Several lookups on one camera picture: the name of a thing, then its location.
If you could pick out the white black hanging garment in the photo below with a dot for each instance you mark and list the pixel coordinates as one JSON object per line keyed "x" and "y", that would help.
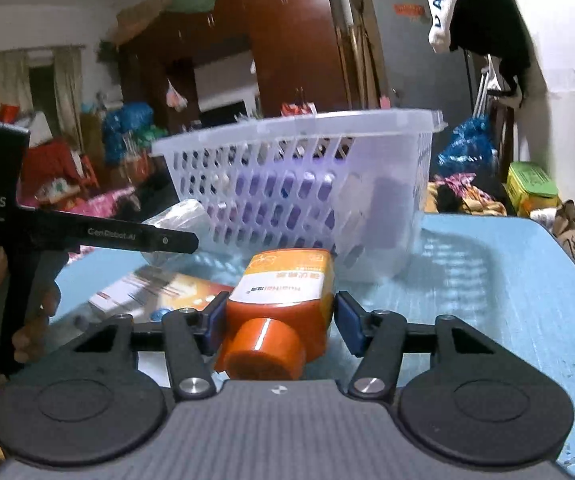
{"x": 490, "y": 28}

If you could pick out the white plastic lattice basket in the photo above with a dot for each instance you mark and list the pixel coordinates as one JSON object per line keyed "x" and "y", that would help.
{"x": 353, "y": 183}

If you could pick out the orange bottle with cap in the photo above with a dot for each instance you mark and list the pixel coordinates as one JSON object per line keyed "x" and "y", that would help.
{"x": 278, "y": 316}

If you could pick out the black television screen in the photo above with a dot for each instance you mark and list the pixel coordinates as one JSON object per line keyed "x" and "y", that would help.
{"x": 226, "y": 114}

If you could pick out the blue plastic bags pile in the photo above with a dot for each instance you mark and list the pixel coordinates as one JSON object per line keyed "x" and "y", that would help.
{"x": 129, "y": 131}

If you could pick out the white orange medicine box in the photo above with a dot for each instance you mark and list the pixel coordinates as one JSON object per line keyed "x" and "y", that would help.
{"x": 148, "y": 293}

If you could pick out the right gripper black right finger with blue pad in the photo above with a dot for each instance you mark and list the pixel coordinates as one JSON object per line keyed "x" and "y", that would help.
{"x": 457, "y": 393}

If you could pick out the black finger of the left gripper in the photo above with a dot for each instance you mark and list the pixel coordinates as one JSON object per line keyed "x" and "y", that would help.
{"x": 55, "y": 230}

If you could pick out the red cloth covered chair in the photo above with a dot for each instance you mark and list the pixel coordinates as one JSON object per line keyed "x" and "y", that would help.
{"x": 51, "y": 161}

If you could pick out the clear plastic bag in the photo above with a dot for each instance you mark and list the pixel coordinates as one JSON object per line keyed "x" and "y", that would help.
{"x": 187, "y": 216}

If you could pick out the green yellow box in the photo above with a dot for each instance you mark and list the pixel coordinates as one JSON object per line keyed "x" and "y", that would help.
{"x": 530, "y": 188}

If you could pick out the beige window curtains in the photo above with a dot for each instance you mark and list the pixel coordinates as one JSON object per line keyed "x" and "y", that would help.
{"x": 67, "y": 87}

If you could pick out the grey metal door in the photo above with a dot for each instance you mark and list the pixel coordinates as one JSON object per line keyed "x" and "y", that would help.
{"x": 417, "y": 76}

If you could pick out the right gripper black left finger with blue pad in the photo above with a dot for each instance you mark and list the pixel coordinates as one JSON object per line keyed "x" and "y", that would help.
{"x": 111, "y": 389}

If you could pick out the dark red wooden wardrobe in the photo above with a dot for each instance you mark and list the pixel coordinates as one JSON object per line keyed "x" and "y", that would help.
{"x": 297, "y": 47}

